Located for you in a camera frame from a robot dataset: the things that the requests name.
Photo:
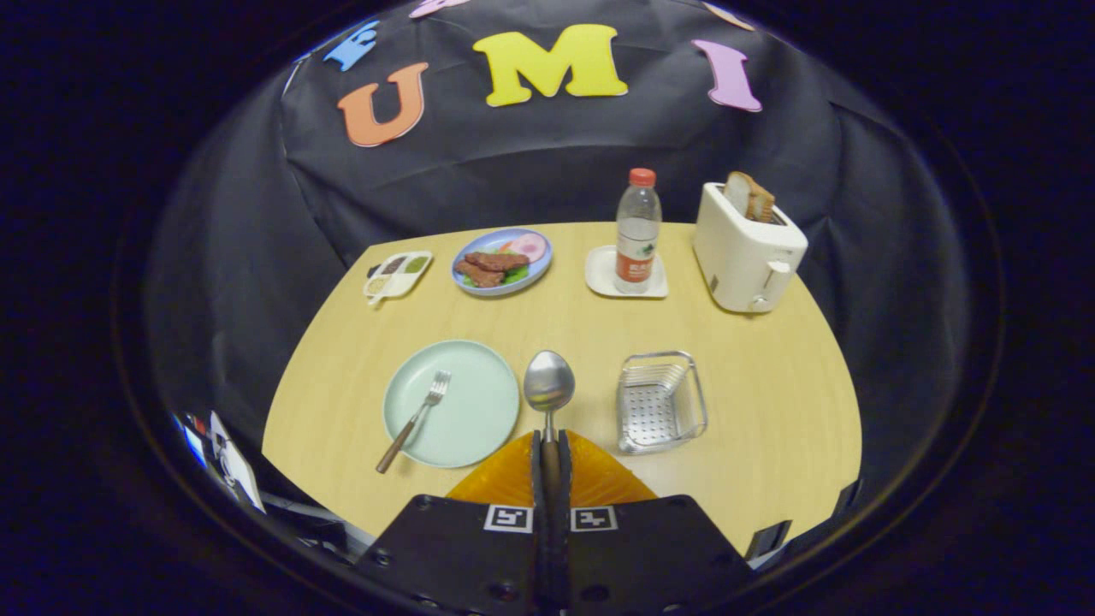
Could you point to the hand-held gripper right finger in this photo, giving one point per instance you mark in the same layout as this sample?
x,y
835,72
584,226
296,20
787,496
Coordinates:
x,y
565,479

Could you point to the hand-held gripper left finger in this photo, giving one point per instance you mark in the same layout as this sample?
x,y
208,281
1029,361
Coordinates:
x,y
537,479

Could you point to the pale green plate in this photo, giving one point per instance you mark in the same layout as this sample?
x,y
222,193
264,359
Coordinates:
x,y
470,402

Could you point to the green lettuce leaf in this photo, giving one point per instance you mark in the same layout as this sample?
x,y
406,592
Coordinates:
x,y
516,275

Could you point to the white square coaster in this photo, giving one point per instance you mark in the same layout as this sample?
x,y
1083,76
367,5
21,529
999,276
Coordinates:
x,y
600,274

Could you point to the blue plate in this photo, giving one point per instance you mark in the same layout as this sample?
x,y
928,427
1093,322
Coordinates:
x,y
535,270

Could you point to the small black box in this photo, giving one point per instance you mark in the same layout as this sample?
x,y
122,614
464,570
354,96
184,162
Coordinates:
x,y
767,539

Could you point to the brown meat piece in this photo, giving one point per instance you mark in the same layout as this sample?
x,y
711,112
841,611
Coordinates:
x,y
496,260
479,275

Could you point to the pink ham slice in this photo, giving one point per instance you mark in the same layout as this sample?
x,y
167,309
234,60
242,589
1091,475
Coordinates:
x,y
530,246

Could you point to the white divided seasoning tray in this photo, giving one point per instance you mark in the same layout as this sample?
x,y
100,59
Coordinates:
x,y
398,287

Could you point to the clear water bottle red cap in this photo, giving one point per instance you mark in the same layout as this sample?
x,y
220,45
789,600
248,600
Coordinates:
x,y
637,231

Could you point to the white toaster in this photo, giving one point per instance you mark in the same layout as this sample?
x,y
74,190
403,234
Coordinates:
x,y
736,257

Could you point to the white flat panel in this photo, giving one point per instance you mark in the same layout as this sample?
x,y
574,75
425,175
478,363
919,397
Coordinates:
x,y
238,469

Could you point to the black backdrop cloth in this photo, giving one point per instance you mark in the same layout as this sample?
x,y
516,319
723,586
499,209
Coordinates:
x,y
513,162

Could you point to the toast bread slice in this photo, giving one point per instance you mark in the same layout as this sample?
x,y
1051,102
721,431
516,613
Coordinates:
x,y
763,205
737,193

